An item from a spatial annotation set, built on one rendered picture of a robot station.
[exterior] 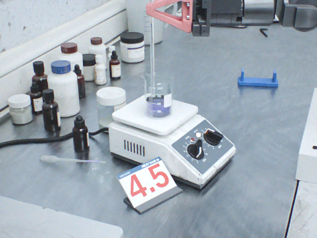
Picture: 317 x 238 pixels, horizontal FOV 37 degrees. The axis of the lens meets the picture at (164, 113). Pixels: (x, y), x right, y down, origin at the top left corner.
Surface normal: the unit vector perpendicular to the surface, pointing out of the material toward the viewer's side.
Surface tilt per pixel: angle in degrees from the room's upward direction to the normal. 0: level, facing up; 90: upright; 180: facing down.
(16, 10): 90
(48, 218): 0
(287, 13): 93
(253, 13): 90
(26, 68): 90
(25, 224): 0
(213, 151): 30
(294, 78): 0
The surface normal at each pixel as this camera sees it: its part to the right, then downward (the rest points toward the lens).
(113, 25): 0.93, 0.16
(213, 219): 0.00, -0.90
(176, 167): -0.56, 0.37
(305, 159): -0.36, 0.41
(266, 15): 0.04, 0.54
